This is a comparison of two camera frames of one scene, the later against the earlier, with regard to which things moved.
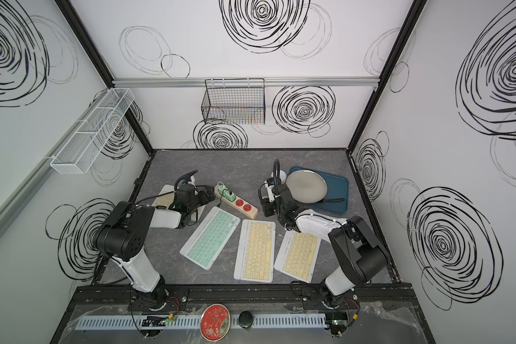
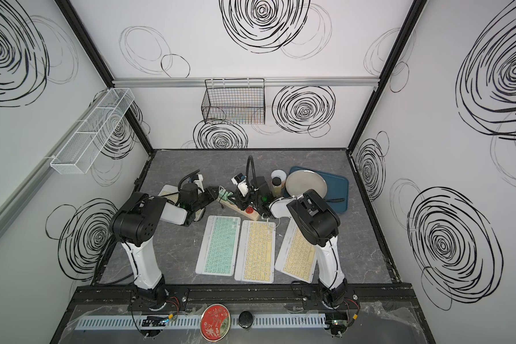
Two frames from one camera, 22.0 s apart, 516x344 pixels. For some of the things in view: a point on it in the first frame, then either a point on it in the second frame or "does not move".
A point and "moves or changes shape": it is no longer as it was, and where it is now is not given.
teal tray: [336, 198] does not move
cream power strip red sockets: [239, 205] does not move
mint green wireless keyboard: [209, 239] moves or changes shape
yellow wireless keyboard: [256, 251] does not move
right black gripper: [266, 205] to [241, 200]
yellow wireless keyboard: [297, 254] does not move
